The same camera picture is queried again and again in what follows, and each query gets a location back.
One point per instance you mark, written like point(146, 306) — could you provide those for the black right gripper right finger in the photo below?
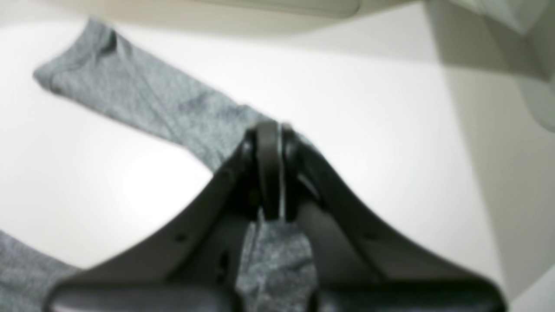
point(363, 264)

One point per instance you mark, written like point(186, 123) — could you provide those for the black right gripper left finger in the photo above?
point(192, 263)

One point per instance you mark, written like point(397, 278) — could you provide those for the grey t-shirt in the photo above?
point(109, 75)

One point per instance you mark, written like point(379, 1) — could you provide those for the white cardboard box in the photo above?
point(499, 36)

